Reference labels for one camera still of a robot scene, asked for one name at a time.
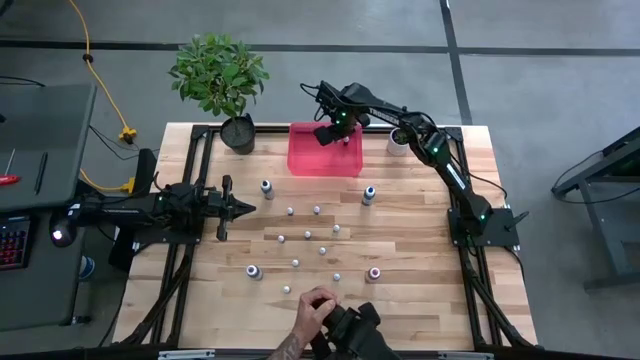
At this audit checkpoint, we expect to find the blue and white object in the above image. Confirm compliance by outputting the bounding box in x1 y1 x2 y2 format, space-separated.
78 255 96 281

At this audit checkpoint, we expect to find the silver aluminium bracket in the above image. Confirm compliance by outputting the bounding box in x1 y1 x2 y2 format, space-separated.
438 351 495 360
158 349 216 360

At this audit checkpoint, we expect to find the translucent pink plastic bin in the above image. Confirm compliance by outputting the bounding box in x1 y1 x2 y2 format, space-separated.
287 122 365 178

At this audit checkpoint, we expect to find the grey side desk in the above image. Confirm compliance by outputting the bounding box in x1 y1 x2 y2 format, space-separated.
0 82 99 331

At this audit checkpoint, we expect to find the left arm's black gripper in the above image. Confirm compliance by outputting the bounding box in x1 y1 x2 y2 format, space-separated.
205 174 257 242

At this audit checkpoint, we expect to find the black mouse with light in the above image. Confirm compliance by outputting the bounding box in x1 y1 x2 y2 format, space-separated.
48 219 79 249

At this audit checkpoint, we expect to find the black aluminium table frame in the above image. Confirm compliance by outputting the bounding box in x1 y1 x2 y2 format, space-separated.
112 123 539 360

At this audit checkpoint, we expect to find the person's forearm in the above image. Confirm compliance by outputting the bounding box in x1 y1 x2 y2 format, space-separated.
267 332 311 360

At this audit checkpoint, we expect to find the yellow extension cable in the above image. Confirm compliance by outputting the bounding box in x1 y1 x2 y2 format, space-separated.
67 0 139 195

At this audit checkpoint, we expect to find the grey metal cart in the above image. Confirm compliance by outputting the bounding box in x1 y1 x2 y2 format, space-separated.
551 124 640 291

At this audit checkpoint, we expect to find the right arm's black gripper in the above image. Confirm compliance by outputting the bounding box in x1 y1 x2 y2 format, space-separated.
313 110 372 148

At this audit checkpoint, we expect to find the black pen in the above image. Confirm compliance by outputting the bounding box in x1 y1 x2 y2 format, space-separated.
33 151 49 196

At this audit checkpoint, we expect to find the red-handled screwdriver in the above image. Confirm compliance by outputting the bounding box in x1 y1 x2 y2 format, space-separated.
0 148 22 187

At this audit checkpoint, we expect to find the black upright panel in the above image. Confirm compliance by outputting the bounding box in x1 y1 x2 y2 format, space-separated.
130 147 159 197
107 225 140 274

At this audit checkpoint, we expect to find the backlit black keyboard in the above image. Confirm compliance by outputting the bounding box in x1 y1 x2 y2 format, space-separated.
0 214 32 271

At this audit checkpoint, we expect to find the person's hand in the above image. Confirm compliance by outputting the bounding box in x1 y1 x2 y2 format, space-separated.
291 285 341 346

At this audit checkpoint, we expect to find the leafy plant in black pot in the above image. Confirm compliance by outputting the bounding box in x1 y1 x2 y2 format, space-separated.
167 32 271 156

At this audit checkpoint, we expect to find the succulent in white pot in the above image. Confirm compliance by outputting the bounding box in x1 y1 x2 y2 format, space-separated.
386 127 412 157

